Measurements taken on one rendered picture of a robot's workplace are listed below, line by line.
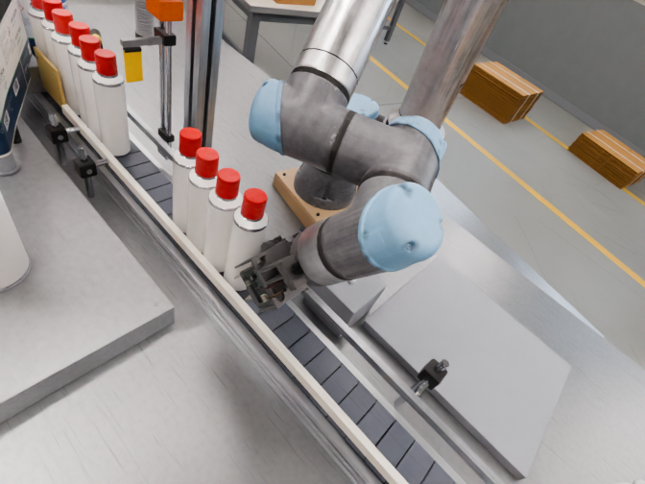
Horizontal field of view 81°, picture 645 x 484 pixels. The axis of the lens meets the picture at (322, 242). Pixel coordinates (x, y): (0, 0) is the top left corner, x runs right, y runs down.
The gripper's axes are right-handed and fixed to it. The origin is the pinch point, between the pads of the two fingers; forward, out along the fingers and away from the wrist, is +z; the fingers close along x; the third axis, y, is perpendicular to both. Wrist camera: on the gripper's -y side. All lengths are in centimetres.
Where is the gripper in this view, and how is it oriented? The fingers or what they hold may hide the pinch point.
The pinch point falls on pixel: (257, 277)
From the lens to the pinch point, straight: 63.4
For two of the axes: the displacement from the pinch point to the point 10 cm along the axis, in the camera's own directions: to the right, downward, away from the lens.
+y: -6.6, 4.0, -6.3
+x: 4.6, 8.8, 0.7
